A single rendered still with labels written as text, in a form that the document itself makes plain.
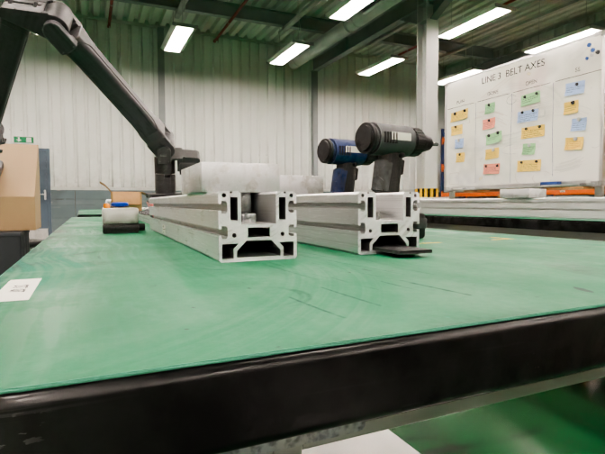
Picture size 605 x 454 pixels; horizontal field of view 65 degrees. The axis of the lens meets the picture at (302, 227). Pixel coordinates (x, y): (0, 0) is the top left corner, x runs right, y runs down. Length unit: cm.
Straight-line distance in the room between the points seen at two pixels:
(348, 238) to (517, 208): 177
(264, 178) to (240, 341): 43
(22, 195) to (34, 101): 1111
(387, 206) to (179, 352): 51
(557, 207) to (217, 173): 180
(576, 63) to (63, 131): 1074
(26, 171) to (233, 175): 97
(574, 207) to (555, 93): 184
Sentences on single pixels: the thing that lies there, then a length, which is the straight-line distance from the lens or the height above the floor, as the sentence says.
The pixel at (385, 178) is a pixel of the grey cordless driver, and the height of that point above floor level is 89.
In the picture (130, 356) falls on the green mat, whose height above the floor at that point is 78.
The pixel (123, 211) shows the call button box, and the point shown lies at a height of 83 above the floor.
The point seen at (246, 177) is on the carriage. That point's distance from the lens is 65.
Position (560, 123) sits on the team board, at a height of 139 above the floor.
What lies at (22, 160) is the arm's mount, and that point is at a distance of 157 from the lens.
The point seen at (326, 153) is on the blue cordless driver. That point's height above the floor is 96.
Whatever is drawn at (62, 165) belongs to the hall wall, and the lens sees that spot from 1235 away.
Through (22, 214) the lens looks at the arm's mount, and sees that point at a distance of 146.
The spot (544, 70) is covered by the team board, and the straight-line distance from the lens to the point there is 403.
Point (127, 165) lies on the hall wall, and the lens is 1236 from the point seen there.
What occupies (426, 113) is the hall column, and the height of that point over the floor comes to 248.
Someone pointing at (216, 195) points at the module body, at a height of 86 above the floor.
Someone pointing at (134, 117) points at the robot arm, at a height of 107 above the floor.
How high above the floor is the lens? 85
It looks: 3 degrees down
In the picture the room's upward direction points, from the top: straight up
